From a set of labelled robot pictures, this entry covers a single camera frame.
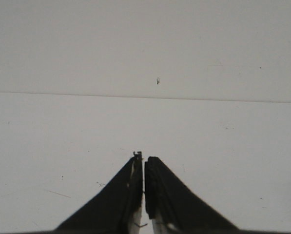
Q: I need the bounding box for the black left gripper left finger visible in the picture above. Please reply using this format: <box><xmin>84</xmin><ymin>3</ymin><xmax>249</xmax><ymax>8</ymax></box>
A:
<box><xmin>56</xmin><ymin>152</ymin><xmax>143</xmax><ymax>230</ymax></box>

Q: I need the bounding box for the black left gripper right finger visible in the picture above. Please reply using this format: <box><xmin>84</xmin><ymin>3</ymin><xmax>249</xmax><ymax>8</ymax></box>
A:
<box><xmin>144</xmin><ymin>156</ymin><xmax>238</xmax><ymax>230</ymax></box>

